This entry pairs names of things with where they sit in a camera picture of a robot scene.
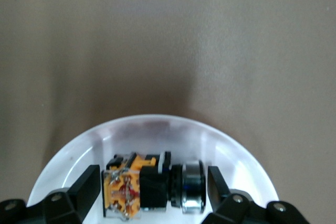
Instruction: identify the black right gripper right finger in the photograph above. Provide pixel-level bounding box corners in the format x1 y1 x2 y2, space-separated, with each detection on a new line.
203 166 308 224

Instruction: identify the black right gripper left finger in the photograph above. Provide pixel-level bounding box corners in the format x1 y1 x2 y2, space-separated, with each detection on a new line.
0 165 102 224

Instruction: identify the orange push button switch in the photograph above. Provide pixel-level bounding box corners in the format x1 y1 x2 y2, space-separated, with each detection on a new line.
101 151 208 221

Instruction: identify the white round plate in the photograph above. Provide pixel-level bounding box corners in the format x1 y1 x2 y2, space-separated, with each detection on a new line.
26 114 280 224

